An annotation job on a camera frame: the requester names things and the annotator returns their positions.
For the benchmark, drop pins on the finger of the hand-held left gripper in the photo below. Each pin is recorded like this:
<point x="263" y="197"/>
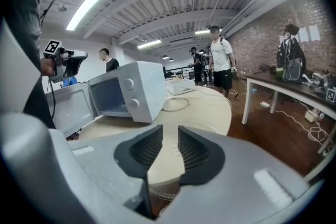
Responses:
<point x="76" y="64"/>

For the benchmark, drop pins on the person's black clothing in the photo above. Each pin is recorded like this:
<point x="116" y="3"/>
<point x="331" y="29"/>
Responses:
<point x="34" y="102"/>

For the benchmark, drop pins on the white storage box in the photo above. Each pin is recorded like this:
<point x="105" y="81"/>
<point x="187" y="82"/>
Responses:
<point x="179" y="86"/>

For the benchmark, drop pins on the black metal railing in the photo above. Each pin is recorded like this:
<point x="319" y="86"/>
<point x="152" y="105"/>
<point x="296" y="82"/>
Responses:
<point x="181" y="70"/>

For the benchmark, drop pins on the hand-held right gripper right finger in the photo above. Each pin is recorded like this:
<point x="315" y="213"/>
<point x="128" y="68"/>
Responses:
<point x="236" y="178"/>

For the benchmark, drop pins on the white microwave oven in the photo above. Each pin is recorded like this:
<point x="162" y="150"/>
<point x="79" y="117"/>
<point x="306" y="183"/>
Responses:
<point x="147" y="86"/>

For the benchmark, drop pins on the person's left hand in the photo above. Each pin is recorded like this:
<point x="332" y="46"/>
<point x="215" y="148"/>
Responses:
<point x="47" y="66"/>

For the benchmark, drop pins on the black backpack with green trim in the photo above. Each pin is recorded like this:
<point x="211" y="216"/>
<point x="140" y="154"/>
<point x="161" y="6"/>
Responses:
<point x="291" y="60"/>

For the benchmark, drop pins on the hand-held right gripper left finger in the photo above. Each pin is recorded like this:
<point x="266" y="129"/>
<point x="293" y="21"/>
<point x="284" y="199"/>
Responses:
<point x="105" y="165"/>

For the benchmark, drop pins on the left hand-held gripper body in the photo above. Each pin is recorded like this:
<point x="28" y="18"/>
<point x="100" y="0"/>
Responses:
<point x="53" y="48"/>

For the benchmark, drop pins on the pile of spare hand-held grippers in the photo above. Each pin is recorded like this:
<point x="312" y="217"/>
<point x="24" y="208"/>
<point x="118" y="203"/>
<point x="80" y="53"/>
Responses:
<point x="320" y="84"/>

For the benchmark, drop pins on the round ceiling smoke detector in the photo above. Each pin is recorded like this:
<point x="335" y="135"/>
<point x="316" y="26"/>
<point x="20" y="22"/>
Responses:
<point x="62" y="7"/>

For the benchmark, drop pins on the dark desk with white legs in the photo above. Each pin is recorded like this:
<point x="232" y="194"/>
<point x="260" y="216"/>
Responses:
<point x="288" y="87"/>

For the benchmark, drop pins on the ceiling light panel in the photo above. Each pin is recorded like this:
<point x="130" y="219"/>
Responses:
<point x="84" y="10"/>
<point x="149" y="44"/>
<point x="202" y="32"/>

